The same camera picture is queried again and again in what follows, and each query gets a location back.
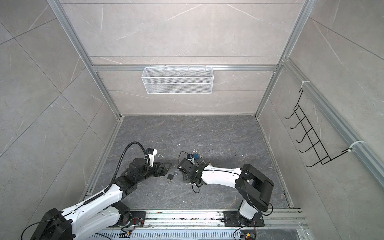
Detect teal blue padlock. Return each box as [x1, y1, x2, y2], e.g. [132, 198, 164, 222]
[193, 153, 200, 160]

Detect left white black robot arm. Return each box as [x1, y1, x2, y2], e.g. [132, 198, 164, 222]
[20, 158, 172, 240]

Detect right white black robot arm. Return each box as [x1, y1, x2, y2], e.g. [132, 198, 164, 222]
[178, 159, 274, 226]

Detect black padlock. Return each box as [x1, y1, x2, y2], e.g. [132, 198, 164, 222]
[167, 174, 174, 183]

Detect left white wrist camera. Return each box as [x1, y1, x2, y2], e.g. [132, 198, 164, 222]
[145, 148, 158, 167]

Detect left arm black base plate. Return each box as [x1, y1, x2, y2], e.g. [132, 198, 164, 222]
[117, 211, 147, 228]

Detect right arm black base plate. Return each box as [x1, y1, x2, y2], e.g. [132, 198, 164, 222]
[221, 211, 265, 227]

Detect white slotted cable duct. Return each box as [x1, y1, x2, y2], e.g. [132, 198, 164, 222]
[87, 229, 244, 240]

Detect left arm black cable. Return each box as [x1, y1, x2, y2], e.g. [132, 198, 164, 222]
[103, 141, 148, 193]

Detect white wire mesh basket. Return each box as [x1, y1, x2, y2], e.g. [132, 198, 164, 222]
[142, 67, 214, 95]

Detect aluminium mounting rail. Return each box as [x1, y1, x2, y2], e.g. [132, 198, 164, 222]
[89, 209, 310, 231]

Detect black wire hook rack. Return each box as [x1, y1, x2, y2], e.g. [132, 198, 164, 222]
[284, 89, 353, 168]

